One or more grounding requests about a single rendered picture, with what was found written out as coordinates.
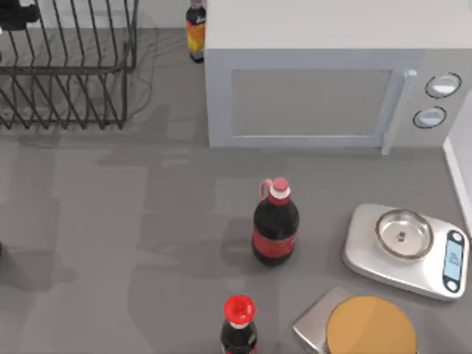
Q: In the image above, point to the dark bottle with orange label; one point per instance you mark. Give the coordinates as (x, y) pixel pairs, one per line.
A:
(195, 33)

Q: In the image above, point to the dark bottle with red cap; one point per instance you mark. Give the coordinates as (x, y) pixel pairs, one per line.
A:
(239, 328)

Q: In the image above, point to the pale microwave oven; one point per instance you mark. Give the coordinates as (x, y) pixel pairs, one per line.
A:
(302, 37)

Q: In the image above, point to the silver kitchen scale with bowl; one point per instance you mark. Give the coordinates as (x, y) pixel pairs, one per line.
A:
(405, 250)

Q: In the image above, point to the silver scale with orange plate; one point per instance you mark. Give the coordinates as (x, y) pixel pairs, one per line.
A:
(368, 324)

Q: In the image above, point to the small microwave knob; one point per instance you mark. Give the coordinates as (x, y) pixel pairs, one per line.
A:
(430, 117)

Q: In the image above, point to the large microwave knob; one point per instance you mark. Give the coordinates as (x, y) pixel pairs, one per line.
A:
(442, 85)

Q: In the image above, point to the black object in rack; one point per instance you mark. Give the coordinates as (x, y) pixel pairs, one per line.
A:
(18, 13)

